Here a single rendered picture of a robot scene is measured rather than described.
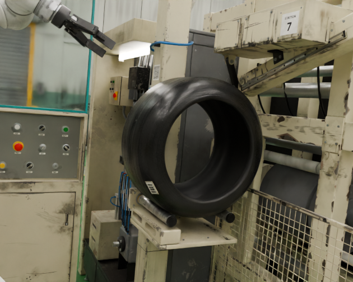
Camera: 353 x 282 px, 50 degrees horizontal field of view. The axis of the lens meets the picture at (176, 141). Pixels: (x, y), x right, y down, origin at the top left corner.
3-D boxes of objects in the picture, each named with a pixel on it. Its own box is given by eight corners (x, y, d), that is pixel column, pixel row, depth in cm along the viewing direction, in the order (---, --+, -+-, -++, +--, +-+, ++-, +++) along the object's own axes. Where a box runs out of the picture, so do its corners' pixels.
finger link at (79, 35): (69, 29, 131) (66, 28, 132) (86, 48, 141) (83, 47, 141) (75, 20, 132) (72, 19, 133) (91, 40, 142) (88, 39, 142)
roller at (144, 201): (136, 203, 179) (137, 193, 179) (145, 202, 181) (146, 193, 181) (166, 227, 148) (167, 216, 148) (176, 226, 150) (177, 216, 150)
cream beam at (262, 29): (212, 52, 188) (214, 23, 186) (252, 60, 199) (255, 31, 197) (300, 38, 133) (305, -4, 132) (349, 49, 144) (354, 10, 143)
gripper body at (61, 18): (49, 25, 132) (72, 41, 135) (51, 18, 124) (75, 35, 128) (60, 8, 134) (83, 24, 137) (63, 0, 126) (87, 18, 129)
